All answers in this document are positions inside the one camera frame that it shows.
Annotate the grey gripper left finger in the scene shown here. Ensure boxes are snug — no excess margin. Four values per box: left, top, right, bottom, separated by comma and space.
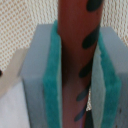
20, 22, 62, 128

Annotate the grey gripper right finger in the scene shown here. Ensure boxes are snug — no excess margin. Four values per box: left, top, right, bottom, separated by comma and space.
91, 27, 128, 128

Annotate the brown sausage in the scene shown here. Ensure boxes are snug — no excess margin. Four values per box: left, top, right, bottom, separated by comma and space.
58, 0, 104, 128

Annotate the beige woven placemat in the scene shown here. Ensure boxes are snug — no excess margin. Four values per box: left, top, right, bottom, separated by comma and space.
0, 0, 128, 71

